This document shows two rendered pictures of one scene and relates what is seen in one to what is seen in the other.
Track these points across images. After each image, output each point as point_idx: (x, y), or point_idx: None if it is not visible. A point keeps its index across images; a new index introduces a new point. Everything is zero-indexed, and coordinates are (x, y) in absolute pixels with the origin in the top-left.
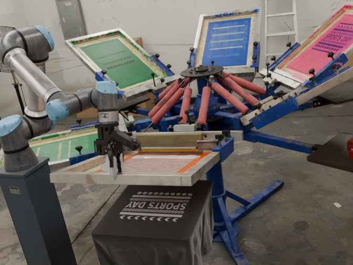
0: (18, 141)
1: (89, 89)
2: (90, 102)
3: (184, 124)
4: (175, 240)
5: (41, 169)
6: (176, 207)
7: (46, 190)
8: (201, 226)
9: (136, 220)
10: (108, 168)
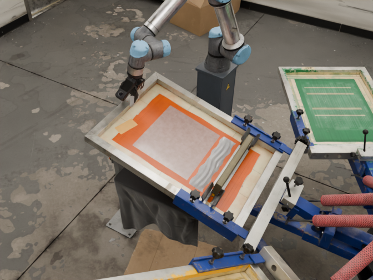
0: (210, 47)
1: (152, 42)
2: None
3: (299, 192)
4: (119, 172)
5: (213, 79)
6: None
7: (211, 94)
8: (147, 204)
9: None
10: None
